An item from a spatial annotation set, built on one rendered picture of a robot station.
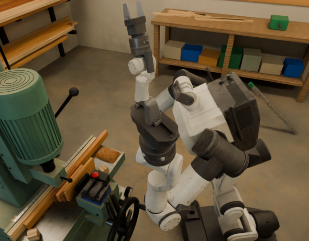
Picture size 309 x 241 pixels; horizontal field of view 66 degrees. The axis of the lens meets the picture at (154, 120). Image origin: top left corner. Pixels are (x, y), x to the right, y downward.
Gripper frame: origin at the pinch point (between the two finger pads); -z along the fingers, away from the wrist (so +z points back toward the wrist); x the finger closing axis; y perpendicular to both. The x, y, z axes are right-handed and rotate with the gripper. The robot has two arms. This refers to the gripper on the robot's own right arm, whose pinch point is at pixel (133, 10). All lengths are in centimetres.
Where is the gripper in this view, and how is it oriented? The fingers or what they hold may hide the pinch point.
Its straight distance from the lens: 112.1
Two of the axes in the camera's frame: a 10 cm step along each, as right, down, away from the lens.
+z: 1.6, 8.9, 4.2
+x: -4.6, 4.4, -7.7
